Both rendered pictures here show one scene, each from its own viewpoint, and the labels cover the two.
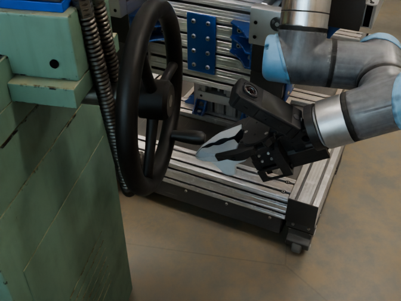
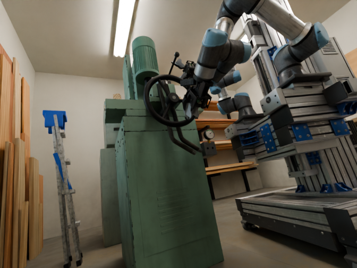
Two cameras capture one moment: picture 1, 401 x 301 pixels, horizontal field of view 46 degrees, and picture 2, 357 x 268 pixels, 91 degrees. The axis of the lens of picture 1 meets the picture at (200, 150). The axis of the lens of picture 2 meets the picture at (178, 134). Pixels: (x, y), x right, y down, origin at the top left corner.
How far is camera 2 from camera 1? 0.98 m
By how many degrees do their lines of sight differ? 74
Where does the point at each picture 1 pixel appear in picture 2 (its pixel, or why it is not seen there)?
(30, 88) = not seen: hidden behind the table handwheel
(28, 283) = (134, 159)
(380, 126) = (202, 51)
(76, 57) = (152, 90)
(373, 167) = not seen: outside the picture
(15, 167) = (142, 124)
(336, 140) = (197, 70)
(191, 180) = (273, 210)
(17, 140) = (144, 118)
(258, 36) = (265, 110)
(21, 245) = (136, 145)
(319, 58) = not seen: hidden behind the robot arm
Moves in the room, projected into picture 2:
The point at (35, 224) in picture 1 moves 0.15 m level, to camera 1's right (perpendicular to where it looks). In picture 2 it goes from (145, 145) to (158, 136)
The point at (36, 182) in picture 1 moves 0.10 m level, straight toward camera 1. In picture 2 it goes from (149, 134) to (136, 131)
